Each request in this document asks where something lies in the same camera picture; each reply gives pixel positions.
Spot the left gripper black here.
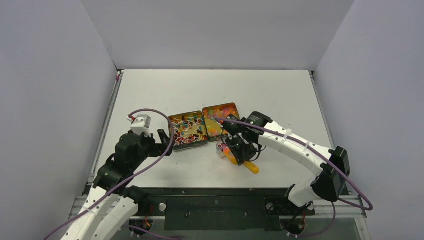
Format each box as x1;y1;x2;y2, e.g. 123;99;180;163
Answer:
130;129;175;170

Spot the orange plastic scoop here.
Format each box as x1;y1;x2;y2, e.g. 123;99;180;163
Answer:
224;152;260;174

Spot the tin box of lollipops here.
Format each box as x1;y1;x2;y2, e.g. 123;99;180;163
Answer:
168;111;209;152

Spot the tin box of gummy candies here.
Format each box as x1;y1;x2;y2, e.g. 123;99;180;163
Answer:
202;102;241;143

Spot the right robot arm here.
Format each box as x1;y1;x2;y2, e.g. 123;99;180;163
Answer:
215;111;350;215

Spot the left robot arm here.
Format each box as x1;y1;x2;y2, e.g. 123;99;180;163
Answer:
62;127;173;240

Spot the clear plastic round container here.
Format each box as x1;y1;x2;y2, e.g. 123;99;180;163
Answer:
216;140;232;161

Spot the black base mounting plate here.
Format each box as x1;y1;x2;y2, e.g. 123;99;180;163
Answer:
82;187;350;232

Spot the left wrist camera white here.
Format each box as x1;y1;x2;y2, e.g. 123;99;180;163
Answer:
126;114;151;136

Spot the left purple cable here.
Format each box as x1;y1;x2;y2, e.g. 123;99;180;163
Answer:
43;108;176;240

